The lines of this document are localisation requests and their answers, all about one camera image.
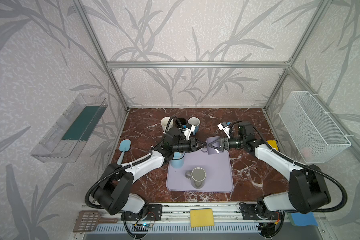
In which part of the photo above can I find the lavender mug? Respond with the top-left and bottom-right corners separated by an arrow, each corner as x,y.
207,137 -> 224,155

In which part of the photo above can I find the blue polka dot mug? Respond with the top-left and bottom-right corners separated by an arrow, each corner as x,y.
188,117 -> 200,135

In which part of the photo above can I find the black mug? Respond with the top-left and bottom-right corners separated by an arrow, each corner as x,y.
176,118 -> 187,128

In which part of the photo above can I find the grey mug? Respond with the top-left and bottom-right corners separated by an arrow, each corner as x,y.
185,167 -> 207,189

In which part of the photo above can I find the white faceted mug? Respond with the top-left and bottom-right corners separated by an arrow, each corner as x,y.
161,117 -> 174,133

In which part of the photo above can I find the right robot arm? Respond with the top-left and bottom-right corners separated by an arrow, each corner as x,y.
208,121 -> 348,214

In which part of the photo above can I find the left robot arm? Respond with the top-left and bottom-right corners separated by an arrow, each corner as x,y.
85,125 -> 207,218

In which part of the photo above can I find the light blue mug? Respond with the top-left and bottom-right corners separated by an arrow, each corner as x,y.
170,152 -> 185,169

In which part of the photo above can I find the lavender plastic tray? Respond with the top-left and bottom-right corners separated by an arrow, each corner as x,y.
166,151 -> 234,193

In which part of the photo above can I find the yellow item on table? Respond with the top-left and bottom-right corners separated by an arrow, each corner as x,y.
266,140 -> 279,151

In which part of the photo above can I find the light blue silicone spatula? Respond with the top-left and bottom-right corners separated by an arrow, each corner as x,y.
117,140 -> 131,165

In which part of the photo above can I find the yellow sponge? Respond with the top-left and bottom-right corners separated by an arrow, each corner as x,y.
190,209 -> 215,228

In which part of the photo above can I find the green circuit board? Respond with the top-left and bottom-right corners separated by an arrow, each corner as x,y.
133,223 -> 154,232

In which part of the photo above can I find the blue sponge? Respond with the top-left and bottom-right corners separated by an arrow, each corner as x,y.
287,213 -> 318,227

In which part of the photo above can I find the brown slotted spatula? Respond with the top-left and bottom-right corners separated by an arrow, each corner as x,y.
73,211 -> 118,233

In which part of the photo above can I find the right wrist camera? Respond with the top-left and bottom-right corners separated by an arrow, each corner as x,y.
218,122 -> 232,139

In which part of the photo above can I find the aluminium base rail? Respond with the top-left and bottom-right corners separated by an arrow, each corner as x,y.
68,201 -> 331,240

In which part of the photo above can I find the white wire basket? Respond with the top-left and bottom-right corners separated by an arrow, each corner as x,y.
279,91 -> 352,164

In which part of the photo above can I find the clear plastic wall bin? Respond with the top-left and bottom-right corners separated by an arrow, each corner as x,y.
31,94 -> 108,163

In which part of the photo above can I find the aluminium frame post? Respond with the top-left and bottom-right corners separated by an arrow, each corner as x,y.
73,0 -> 129,112

